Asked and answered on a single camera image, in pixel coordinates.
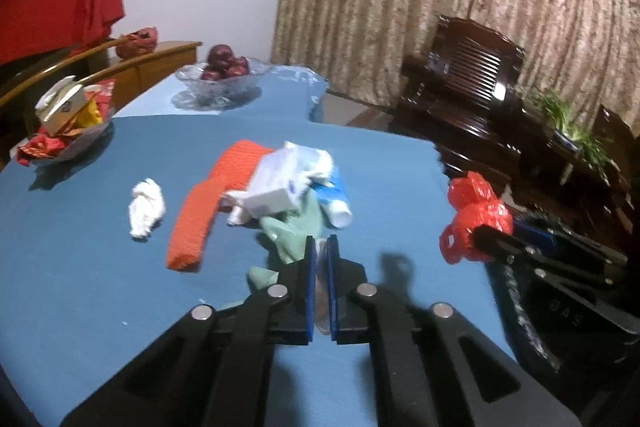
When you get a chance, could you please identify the wooden chair back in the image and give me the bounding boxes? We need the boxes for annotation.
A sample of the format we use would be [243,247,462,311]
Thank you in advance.
[0,38,183,118]

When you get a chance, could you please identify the white packet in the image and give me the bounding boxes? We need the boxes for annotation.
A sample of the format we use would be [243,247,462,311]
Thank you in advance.
[235,147,313,220]

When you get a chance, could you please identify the dark wooden side table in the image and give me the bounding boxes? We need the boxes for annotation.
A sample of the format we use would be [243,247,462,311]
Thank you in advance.
[500,97,631,218]

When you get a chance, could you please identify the blue toothpaste tube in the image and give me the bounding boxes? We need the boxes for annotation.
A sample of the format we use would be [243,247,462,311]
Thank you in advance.
[312,164,353,230]

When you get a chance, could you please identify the gold tissue box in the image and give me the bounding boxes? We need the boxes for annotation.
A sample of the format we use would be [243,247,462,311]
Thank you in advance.
[34,76,91,138]

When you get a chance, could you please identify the orange knit cloth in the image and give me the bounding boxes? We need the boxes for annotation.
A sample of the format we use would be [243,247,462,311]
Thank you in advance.
[166,139,276,273]

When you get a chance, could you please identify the yellow snack packet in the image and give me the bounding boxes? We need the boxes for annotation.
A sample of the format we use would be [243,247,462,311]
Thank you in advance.
[75,99,106,128]

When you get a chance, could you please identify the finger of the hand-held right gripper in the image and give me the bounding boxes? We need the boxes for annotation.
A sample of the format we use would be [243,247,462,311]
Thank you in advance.
[512,217,631,270]
[471,226,628,290]

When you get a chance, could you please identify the red plastic bag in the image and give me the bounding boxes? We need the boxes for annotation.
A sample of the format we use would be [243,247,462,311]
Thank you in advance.
[440,171,514,265]

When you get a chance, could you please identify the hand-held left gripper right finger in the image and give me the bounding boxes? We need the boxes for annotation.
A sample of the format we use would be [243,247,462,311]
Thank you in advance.
[326,234,583,427]

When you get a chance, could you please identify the clear crumpled plastic wrapper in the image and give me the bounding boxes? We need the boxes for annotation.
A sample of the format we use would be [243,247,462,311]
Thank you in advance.
[285,142,335,188]

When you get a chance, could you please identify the dark wooden armchair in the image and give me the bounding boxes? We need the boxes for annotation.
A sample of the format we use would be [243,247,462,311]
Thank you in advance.
[592,104,640,208]
[390,14,528,188]

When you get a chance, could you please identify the green potted plant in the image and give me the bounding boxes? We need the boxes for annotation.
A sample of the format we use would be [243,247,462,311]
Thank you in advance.
[530,87,616,172]

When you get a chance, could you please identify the white tissue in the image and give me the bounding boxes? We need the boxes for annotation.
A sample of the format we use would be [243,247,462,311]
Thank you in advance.
[128,178,167,242]

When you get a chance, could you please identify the glass fruit bowl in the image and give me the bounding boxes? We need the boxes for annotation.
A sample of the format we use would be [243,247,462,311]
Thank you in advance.
[172,57,273,110]

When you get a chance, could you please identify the snack plate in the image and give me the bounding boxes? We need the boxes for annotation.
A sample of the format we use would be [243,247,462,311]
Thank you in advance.
[17,122,116,168]

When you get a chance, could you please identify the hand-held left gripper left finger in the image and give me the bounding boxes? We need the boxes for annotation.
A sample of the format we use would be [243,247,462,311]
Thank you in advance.
[60,234,318,427]

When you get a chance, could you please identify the black lined trash bin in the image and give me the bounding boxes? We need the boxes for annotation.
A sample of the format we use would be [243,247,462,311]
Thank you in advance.
[492,212,640,413]

